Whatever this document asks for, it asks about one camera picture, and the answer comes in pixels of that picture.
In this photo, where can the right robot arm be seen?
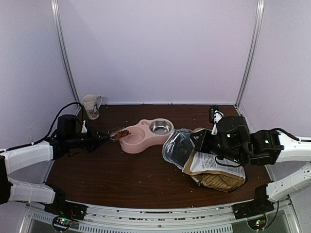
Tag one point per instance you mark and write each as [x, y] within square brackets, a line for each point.
[233, 141]

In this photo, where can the front aluminium frame rail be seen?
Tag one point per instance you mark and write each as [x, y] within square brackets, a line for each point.
[209, 219]

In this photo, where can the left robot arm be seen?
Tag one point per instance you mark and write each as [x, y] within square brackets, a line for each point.
[53, 147]

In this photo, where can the white patterned ceramic mug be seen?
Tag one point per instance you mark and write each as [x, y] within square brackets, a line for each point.
[91, 105]

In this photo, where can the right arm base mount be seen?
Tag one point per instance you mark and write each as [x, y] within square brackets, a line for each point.
[254, 212]

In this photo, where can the brown dog food kibble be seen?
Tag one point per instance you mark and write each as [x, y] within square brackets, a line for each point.
[120, 134]

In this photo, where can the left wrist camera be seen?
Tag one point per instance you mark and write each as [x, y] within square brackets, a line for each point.
[83, 127]

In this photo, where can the aluminium post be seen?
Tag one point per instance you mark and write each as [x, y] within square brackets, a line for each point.
[252, 51]
[63, 50]

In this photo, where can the right rear aluminium post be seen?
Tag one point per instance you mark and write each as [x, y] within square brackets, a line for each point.
[252, 51]

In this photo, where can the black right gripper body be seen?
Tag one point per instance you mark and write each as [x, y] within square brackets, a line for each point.
[204, 146]

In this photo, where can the pink double pet bowl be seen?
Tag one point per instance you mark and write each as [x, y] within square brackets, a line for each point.
[145, 134]

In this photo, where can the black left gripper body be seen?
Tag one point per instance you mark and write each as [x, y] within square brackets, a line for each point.
[90, 141]

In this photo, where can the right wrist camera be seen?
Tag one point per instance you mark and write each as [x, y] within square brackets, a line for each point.
[214, 116]

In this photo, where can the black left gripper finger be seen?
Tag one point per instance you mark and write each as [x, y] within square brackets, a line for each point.
[97, 142]
[97, 134]

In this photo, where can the left rear aluminium post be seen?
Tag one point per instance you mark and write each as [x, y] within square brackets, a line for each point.
[63, 50]

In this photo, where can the dog food bag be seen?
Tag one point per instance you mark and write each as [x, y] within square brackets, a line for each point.
[202, 167]

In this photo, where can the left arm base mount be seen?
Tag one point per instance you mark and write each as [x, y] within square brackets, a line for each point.
[66, 212]

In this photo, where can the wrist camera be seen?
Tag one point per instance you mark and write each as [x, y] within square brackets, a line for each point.
[83, 127]
[214, 116]

